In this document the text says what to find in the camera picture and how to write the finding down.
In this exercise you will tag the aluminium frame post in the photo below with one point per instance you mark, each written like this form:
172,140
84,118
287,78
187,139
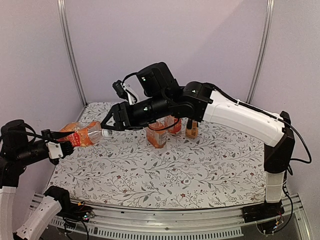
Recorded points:
270,5
62,11

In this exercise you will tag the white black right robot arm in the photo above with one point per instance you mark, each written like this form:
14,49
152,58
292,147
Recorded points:
206,102

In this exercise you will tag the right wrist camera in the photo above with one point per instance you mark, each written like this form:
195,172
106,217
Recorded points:
125,92

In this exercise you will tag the white slim bottle cap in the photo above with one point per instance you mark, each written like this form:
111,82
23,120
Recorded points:
186,167

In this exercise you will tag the left aluminium frame post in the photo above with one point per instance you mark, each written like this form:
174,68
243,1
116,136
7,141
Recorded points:
62,11

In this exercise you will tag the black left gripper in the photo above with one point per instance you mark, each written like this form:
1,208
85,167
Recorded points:
51,135

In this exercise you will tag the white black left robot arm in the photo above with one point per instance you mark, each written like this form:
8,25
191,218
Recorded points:
21,147

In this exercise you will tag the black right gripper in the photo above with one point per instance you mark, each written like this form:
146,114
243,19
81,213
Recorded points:
117,109

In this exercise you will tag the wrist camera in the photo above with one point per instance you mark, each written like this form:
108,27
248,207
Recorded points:
125,92
54,150

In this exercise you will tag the aluminium front rail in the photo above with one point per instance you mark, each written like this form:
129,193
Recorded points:
295,226

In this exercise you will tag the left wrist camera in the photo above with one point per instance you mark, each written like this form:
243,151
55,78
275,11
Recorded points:
54,150

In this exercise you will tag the right aluminium frame post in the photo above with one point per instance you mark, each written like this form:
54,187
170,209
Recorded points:
270,5

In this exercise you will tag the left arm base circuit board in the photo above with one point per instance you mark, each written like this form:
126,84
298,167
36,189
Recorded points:
82,210

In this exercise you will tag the slim orange drink bottle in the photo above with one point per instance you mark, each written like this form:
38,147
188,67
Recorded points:
191,130

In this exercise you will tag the large orange-label plastic bottle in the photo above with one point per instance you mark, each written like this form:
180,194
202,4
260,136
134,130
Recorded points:
175,123

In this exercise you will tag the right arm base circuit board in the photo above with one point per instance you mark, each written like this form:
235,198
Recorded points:
270,226

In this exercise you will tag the white perforated cable tray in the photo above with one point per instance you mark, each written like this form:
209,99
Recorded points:
101,230

